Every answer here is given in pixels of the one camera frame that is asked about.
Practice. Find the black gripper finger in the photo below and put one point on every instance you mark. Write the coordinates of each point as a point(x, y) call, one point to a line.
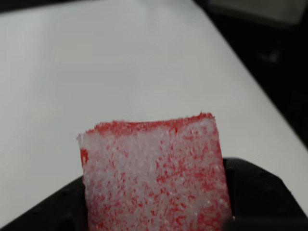
point(48, 214)
point(260, 204)

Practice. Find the red white foam cube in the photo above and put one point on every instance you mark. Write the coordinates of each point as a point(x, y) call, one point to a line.
point(154, 180)

